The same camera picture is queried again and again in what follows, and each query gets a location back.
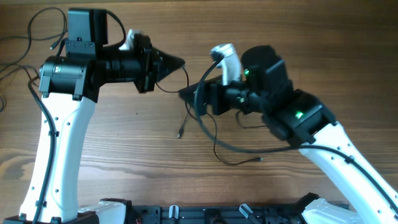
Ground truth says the black cable bundle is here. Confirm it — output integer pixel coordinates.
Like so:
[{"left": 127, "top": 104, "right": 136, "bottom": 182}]
[{"left": 154, "top": 63, "right": 265, "bottom": 166}]

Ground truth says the separated black cable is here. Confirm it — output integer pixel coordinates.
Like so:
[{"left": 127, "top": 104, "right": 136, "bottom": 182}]
[
  {"left": 0, "top": 6, "right": 69, "bottom": 67},
  {"left": 0, "top": 63, "right": 41, "bottom": 113}
]

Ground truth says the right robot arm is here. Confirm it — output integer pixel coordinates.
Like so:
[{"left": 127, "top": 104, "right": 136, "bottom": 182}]
[{"left": 179, "top": 44, "right": 397, "bottom": 223}]

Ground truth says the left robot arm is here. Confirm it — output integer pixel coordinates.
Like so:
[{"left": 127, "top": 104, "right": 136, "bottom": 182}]
[{"left": 5, "top": 8, "right": 185, "bottom": 223}]

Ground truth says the left camera cable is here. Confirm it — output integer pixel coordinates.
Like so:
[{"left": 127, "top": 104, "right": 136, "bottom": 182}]
[{"left": 27, "top": 74, "right": 60, "bottom": 224}]

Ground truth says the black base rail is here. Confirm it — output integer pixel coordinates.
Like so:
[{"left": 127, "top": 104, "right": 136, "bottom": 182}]
[{"left": 127, "top": 204, "right": 304, "bottom": 224}]

